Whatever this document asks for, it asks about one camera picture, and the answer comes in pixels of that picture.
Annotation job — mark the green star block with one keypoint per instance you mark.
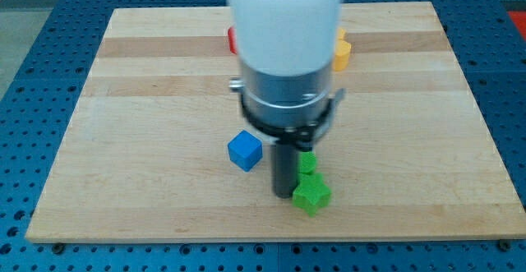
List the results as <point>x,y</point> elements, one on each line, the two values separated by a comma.
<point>312,193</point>

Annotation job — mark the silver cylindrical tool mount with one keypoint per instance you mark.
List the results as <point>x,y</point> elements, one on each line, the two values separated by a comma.
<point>296,110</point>

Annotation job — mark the wooden board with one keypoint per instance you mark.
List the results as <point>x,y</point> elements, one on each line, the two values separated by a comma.
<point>144,158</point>

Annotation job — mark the yellow block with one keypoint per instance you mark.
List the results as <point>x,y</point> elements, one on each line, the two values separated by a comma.
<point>342,51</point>

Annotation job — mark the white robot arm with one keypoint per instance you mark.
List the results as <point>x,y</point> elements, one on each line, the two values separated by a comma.
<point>285,51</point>

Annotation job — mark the green circle block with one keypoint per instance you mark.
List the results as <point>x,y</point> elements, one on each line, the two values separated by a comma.
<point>307,163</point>

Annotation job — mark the blue cube block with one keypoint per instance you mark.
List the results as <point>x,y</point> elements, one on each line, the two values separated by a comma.
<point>245,150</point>

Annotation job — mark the red block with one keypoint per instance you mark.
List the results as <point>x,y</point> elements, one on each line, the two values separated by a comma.
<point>232,40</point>

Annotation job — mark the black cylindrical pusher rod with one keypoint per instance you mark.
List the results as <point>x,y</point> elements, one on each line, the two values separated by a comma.
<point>284,165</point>

